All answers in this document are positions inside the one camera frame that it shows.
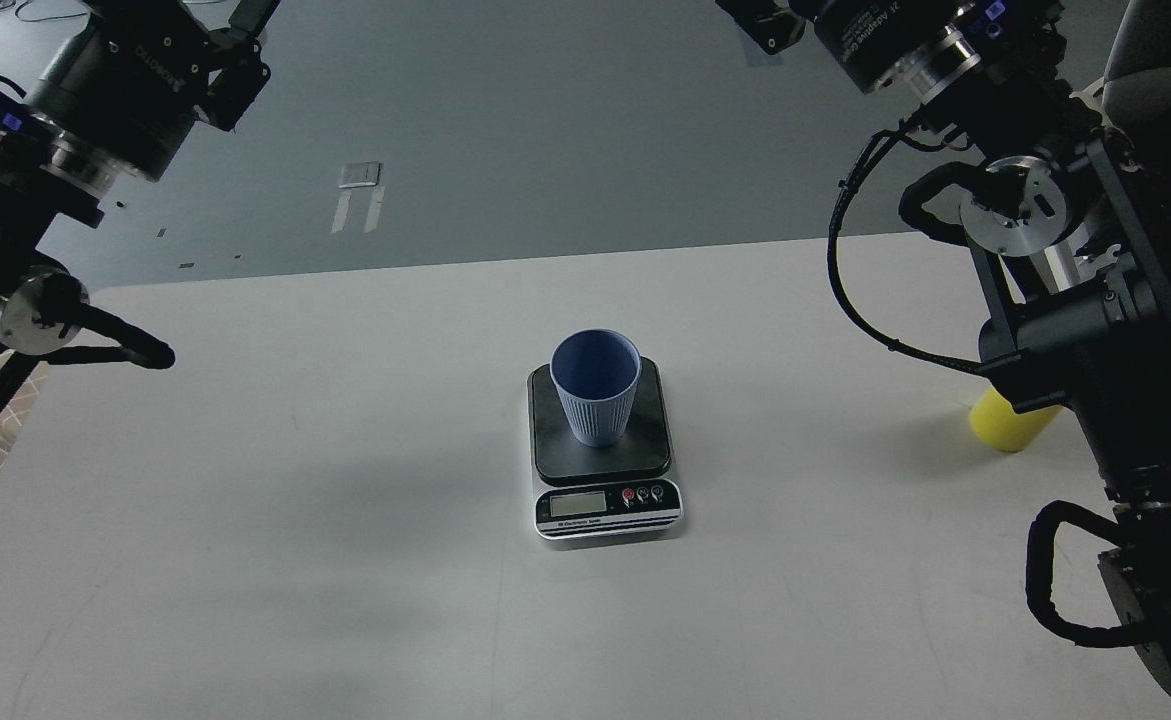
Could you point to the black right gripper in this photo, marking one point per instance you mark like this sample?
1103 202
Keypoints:
914 44

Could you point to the yellow squeeze bottle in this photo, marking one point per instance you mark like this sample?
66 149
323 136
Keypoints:
994 421

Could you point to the blue ribbed cup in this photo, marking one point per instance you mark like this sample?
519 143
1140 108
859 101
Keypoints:
596 373

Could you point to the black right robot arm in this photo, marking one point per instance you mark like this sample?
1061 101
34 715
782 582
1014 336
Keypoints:
1067 219

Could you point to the digital kitchen scale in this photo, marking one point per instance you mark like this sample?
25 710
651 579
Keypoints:
586 495

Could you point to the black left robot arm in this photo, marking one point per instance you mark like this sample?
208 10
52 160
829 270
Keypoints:
46 316

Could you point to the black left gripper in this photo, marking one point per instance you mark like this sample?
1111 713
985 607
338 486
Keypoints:
132 82

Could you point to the silver floor plate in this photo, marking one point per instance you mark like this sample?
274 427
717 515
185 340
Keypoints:
360 174

